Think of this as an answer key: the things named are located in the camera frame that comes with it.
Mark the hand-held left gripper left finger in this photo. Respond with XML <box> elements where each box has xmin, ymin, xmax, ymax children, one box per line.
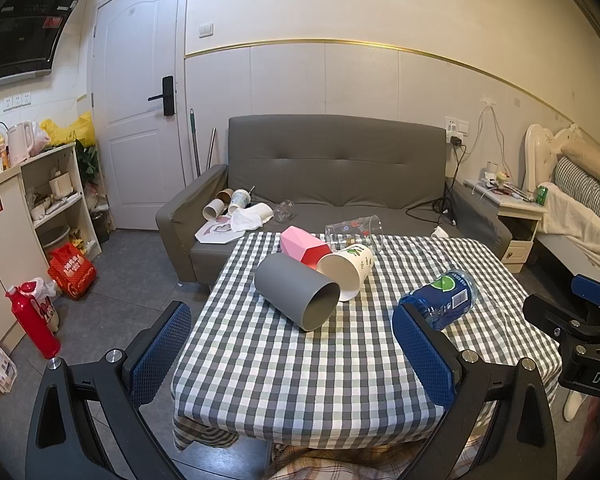
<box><xmin>25</xmin><ymin>301</ymin><xmax>193</xmax><ymax>480</ymax></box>

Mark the grey trash bin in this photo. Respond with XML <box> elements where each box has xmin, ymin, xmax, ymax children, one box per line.
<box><xmin>40</xmin><ymin>225</ymin><xmax>72</xmax><ymax>261</ymax></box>

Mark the yellow plastic bag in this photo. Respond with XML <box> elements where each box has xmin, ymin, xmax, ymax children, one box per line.
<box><xmin>40</xmin><ymin>112</ymin><xmax>97</xmax><ymax>148</ymax></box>

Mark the cream bed headboard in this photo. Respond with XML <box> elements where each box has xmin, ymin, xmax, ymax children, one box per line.
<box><xmin>524</xmin><ymin>122</ymin><xmax>581</xmax><ymax>196</ymax></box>

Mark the red thermos flask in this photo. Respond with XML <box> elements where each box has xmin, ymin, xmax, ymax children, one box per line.
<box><xmin>6</xmin><ymin>282</ymin><xmax>62</xmax><ymax>360</ymax></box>

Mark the black door lock handle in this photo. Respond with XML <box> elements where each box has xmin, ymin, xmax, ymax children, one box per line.
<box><xmin>147</xmin><ymin>76</ymin><xmax>175</xmax><ymax>117</ymax></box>

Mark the white plastic bag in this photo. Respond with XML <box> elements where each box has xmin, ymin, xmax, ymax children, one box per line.
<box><xmin>30</xmin><ymin>277</ymin><xmax>61</xmax><ymax>333</ymax></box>

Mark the white door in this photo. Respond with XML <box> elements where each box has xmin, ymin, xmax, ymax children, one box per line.
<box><xmin>92</xmin><ymin>0</ymin><xmax>188</xmax><ymax>231</ymax></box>

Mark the checkered cloth table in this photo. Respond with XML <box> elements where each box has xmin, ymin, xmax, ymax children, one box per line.
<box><xmin>171</xmin><ymin>231</ymin><xmax>563</xmax><ymax>453</ymax></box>

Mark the small white paper cup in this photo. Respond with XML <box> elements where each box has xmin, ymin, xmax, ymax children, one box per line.
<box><xmin>202</xmin><ymin>198</ymin><xmax>226</xmax><ymax>222</ymax></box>
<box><xmin>250</xmin><ymin>202</ymin><xmax>274</xmax><ymax>226</ymax></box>

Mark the grey sofa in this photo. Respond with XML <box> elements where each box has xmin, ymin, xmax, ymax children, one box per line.
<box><xmin>156</xmin><ymin>115</ymin><xmax>513</xmax><ymax>291</ymax></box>

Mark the green potted plant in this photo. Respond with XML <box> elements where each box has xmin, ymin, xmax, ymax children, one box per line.
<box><xmin>75</xmin><ymin>140</ymin><xmax>101</xmax><ymax>186</ymax></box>

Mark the white electric kettle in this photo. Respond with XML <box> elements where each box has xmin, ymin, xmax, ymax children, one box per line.
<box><xmin>7</xmin><ymin>121</ymin><xmax>35</xmax><ymax>166</ymax></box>

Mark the white shelf cabinet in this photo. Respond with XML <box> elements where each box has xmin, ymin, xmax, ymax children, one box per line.
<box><xmin>0</xmin><ymin>142</ymin><xmax>103</xmax><ymax>356</ymax></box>

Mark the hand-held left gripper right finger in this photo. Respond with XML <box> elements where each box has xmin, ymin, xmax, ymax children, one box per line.
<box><xmin>392</xmin><ymin>303</ymin><xmax>562</xmax><ymax>480</ymax></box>

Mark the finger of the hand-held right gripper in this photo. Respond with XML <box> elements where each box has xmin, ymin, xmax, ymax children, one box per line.
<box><xmin>570</xmin><ymin>273</ymin><xmax>600</xmax><ymax>322</ymax></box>
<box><xmin>522</xmin><ymin>292</ymin><xmax>600</xmax><ymax>345</ymax></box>

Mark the white slipper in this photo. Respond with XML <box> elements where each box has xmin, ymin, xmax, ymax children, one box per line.
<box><xmin>562</xmin><ymin>390</ymin><xmax>588</xmax><ymax>423</ymax></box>

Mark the grey cup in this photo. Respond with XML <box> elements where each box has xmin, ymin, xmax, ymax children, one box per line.
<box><xmin>254</xmin><ymin>252</ymin><xmax>342</xmax><ymax>333</ymax></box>

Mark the white printed paper cup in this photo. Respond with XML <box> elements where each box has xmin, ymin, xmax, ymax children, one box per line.
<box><xmin>316</xmin><ymin>244</ymin><xmax>376</xmax><ymax>303</ymax></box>

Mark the white blanket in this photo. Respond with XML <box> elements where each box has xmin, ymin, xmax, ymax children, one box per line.
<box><xmin>537</xmin><ymin>182</ymin><xmax>600</xmax><ymax>286</ymax></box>

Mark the pink faceted cup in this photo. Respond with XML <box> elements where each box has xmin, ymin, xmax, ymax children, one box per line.
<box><xmin>280</xmin><ymin>226</ymin><xmax>333</xmax><ymax>268</ymax></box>

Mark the blue can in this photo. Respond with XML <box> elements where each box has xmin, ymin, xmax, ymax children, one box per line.
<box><xmin>397</xmin><ymin>269</ymin><xmax>477</xmax><ymax>332</ymax></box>

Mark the white crumpled tissue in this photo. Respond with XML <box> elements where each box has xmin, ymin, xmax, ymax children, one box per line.
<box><xmin>230</xmin><ymin>207</ymin><xmax>262</xmax><ymax>233</ymax></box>

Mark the white nightstand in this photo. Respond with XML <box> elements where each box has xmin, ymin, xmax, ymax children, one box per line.
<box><xmin>462</xmin><ymin>177</ymin><xmax>548</xmax><ymax>275</ymax></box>

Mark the clear glass cup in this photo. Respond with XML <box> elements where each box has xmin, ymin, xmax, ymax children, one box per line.
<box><xmin>325</xmin><ymin>214</ymin><xmax>385</xmax><ymax>256</ymax></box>

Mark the black cable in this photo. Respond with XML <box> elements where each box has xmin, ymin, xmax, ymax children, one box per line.
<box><xmin>405</xmin><ymin>145</ymin><xmax>462</xmax><ymax>226</ymax></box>

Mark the beige cushion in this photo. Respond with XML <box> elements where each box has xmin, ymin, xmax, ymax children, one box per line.
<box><xmin>560</xmin><ymin>137</ymin><xmax>600</xmax><ymax>186</ymax></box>

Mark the pink and white board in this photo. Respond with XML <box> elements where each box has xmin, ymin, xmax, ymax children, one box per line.
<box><xmin>195</xmin><ymin>215</ymin><xmax>243</xmax><ymax>246</ymax></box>

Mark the black range hood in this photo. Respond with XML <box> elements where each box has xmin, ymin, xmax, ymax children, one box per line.
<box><xmin>0</xmin><ymin>0</ymin><xmax>79</xmax><ymax>86</ymax></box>

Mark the white cable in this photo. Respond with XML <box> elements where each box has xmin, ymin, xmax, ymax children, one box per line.
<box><xmin>472</xmin><ymin>101</ymin><xmax>507</xmax><ymax>171</ymax></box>

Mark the red shopping bag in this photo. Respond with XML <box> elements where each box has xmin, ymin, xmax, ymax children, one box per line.
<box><xmin>47</xmin><ymin>242</ymin><xmax>97</xmax><ymax>301</ymax></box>

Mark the green mop handle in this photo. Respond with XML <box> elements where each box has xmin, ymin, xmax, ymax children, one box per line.
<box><xmin>189</xmin><ymin>108</ymin><xmax>202</xmax><ymax>177</ymax></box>

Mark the striped pillow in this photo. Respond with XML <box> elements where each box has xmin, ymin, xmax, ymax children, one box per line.
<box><xmin>552</xmin><ymin>156</ymin><xmax>600</xmax><ymax>226</ymax></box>

